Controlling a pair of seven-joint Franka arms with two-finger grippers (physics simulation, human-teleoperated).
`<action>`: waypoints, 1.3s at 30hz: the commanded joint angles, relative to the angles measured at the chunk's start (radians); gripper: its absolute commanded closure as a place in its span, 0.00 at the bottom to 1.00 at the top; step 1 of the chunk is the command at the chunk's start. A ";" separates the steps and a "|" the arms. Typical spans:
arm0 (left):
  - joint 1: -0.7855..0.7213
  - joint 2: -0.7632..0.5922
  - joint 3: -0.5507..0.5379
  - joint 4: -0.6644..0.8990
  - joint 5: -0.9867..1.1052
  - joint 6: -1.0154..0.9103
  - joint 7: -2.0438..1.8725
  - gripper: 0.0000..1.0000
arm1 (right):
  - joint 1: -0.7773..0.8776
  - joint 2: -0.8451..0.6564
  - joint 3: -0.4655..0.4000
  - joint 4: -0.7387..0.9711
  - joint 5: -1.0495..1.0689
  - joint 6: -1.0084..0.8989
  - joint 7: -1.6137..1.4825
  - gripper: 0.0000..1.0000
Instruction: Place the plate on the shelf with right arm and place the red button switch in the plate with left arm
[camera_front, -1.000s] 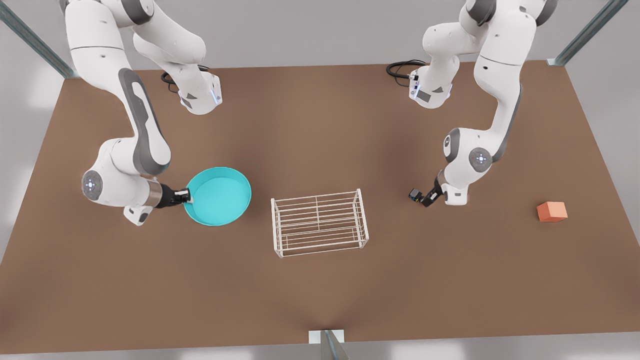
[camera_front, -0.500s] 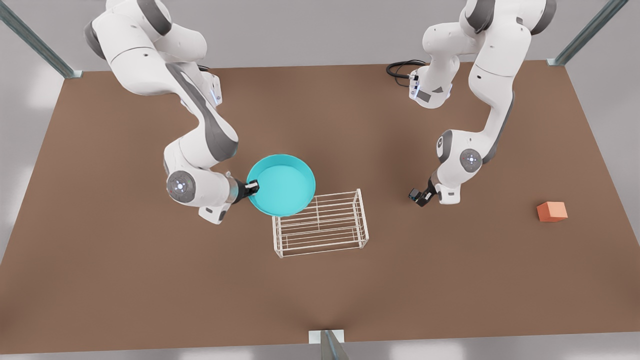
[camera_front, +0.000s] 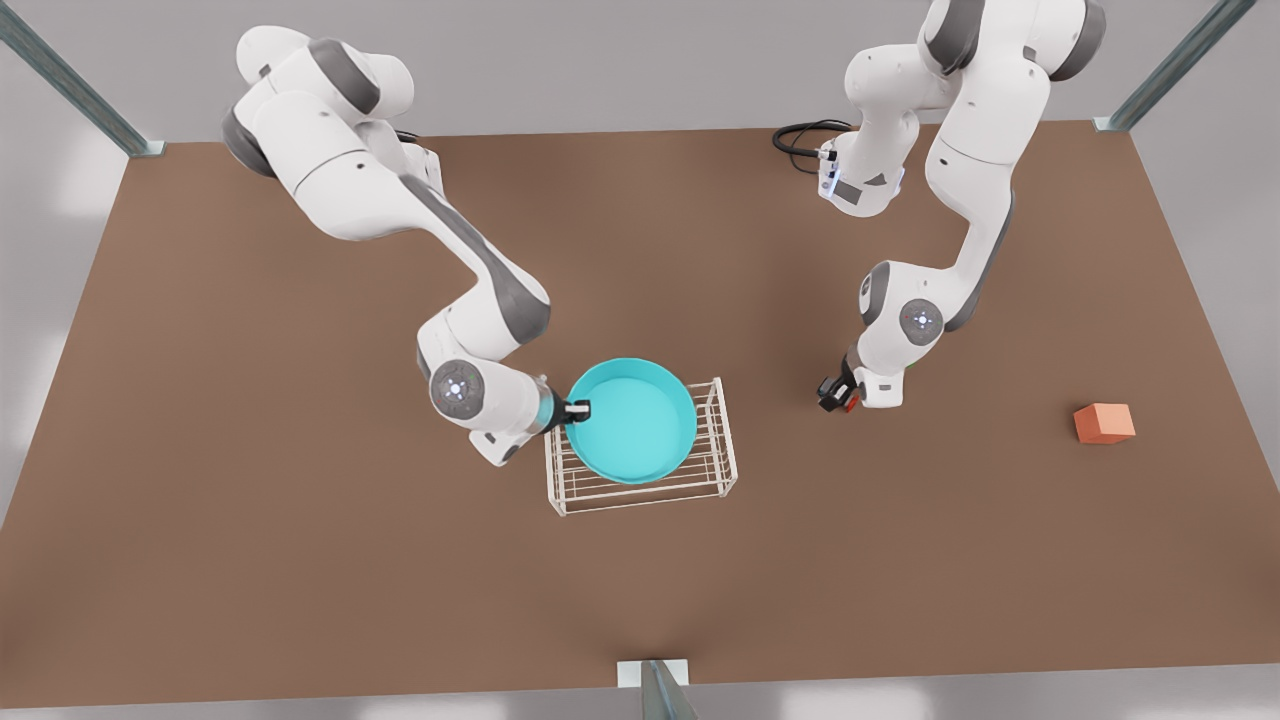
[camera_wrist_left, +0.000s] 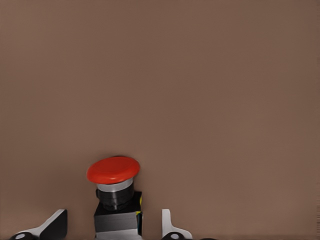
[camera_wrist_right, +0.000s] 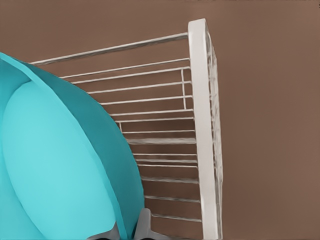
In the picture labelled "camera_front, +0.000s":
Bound turquoise round plate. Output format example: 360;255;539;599
566;358;699;486

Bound orange cube block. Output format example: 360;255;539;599
1073;403;1137;446

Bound white wire shelf rack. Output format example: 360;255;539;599
544;377;739;517

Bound silver frame post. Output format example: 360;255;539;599
0;0;165;159
617;659;701;720
1093;0;1258;134

